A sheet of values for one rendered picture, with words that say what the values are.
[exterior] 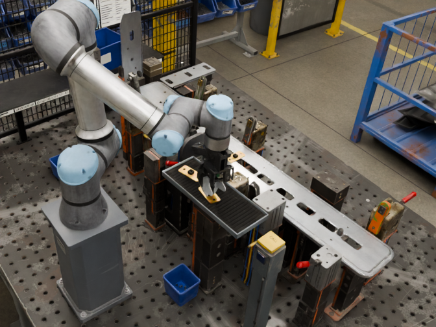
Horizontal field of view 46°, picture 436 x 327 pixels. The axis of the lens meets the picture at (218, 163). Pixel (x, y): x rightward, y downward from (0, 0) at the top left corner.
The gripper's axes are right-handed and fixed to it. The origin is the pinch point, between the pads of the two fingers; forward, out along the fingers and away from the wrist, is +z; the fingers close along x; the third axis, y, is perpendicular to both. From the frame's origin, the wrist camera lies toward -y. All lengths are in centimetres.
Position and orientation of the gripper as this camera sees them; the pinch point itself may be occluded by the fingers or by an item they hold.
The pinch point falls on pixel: (209, 190)
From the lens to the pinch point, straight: 166.9
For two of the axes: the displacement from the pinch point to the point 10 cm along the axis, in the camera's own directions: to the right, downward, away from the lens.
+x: 8.5, -2.8, 4.4
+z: -0.7, 7.7, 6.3
